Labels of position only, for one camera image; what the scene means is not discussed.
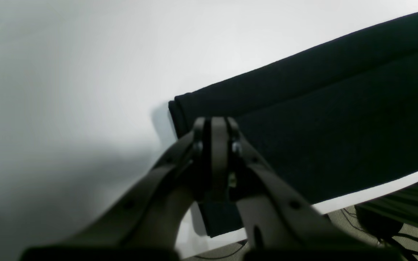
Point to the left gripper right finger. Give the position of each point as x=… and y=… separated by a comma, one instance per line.
x=280, y=224

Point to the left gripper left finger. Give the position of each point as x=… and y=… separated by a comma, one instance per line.
x=143, y=224

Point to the black T-shirt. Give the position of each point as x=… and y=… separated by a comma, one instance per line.
x=338, y=118

